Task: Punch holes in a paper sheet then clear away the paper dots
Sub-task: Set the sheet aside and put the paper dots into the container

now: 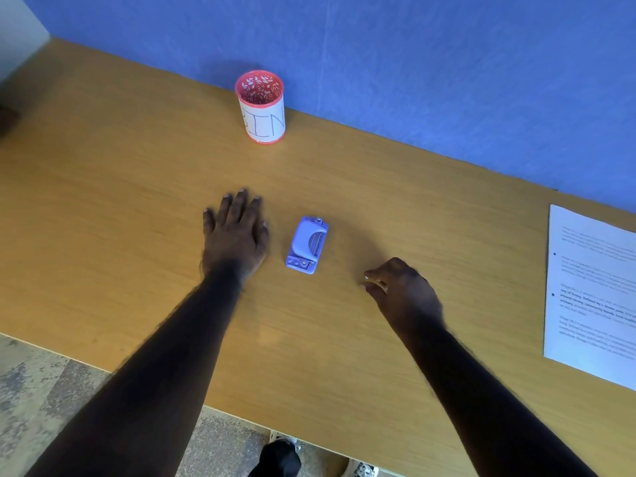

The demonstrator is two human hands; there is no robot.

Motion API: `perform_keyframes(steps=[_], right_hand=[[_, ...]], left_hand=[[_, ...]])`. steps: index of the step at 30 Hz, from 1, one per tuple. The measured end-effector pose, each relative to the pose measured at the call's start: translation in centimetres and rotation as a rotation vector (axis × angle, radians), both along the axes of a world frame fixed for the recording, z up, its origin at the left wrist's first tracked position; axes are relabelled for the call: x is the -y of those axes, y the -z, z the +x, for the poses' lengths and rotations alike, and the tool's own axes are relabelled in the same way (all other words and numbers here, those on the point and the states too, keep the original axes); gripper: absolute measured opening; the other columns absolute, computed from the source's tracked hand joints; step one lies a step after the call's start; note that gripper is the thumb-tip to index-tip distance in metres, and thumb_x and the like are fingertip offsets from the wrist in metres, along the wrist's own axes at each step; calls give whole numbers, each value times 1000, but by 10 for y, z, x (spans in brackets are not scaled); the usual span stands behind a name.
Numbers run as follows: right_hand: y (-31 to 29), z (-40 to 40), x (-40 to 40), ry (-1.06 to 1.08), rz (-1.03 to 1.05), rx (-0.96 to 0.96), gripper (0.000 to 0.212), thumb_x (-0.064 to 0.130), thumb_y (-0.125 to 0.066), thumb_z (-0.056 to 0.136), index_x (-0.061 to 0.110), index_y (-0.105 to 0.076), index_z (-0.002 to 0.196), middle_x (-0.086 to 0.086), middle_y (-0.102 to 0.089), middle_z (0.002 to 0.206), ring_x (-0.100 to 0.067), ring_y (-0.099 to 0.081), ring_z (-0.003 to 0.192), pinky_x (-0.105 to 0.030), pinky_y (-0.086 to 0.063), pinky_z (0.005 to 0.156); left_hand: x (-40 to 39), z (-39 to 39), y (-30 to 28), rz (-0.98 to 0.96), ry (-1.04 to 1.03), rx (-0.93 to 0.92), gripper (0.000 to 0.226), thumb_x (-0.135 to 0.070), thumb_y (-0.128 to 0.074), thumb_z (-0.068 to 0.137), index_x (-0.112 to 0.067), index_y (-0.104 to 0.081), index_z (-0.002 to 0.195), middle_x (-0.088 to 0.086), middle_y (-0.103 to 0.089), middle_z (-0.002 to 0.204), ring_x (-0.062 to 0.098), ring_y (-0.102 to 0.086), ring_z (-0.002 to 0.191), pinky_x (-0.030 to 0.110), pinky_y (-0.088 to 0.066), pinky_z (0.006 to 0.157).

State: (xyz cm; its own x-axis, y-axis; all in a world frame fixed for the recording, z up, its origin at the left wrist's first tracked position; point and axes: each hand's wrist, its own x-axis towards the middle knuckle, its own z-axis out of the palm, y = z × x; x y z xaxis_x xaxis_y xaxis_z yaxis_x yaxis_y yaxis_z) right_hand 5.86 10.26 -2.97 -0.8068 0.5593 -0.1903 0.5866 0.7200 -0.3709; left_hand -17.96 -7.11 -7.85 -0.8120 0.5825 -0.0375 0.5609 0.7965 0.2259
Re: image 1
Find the red cup with white label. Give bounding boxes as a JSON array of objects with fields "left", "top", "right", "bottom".
[{"left": 235, "top": 70, "right": 287, "bottom": 145}]

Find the person's left hand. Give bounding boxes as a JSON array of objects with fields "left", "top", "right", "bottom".
[{"left": 201, "top": 188, "right": 270, "bottom": 286}]

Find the purple hole punch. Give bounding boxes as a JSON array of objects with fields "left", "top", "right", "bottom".
[{"left": 286, "top": 216, "right": 330, "bottom": 275}]

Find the person's black shoe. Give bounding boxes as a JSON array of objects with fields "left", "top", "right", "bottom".
[{"left": 248, "top": 438, "right": 302, "bottom": 477}]

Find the person's right hand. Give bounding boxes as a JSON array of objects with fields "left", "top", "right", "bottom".
[{"left": 361, "top": 257, "right": 444, "bottom": 338}]

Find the person's left forearm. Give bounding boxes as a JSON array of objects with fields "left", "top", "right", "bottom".
[{"left": 25, "top": 263, "right": 244, "bottom": 477}]

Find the white printed paper sheet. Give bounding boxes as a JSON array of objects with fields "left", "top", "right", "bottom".
[{"left": 543, "top": 204, "right": 636, "bottom": 392}]

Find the person's right forearm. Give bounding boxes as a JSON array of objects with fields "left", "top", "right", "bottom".
[{"left": 395, "top": 318, "right": 599, "bottom": 477}]

